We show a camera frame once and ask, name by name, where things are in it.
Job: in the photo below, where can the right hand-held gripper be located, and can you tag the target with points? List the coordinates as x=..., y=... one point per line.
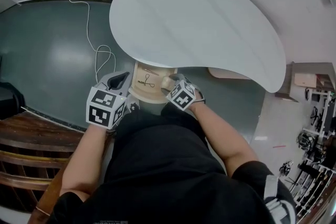
x=185, y=98

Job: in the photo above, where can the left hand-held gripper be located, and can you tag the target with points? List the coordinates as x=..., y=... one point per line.
x=101, y=110

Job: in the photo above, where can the small beige round object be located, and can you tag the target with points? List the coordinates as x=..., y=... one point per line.
x=166, y=82

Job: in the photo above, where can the red pen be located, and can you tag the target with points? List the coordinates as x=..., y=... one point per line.
x=151, y=71

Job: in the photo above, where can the small scissors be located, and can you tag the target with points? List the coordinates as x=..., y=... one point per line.
x=146, y=81

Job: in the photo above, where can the large wooden drawer white front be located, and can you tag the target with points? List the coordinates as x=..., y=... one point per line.
x=143, y=90

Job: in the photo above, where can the person's left forearm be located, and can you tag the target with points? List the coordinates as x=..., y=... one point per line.
x=81, y=160

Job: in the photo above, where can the person's right forearm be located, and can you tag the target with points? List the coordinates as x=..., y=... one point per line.
x=223, y=139

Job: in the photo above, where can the white kidney-shaped desk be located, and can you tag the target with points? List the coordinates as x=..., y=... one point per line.
x=197, y=21

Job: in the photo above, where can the person's left white shoe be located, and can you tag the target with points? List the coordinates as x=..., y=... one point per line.
x=133, y=105

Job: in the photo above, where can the person's black clothing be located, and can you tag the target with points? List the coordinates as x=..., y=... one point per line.
x=162, y=170

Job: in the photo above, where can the black grey cleaning machine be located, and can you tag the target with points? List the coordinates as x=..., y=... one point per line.
x=10, y=102

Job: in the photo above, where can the grey wooden shelf unit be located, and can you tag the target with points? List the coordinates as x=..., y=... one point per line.
x=291, y=78

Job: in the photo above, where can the light wooden box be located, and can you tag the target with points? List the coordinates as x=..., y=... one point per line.
x=304, y=79

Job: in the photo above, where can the small black device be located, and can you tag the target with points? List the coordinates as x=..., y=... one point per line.
x=307, y=94

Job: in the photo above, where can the small floor device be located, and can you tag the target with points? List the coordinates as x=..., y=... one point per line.
x=286, y=168

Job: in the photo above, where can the white storage rack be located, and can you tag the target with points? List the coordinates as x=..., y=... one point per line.
x=315, y=191

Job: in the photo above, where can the white desk frame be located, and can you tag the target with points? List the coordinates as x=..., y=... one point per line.
x=321, y=112

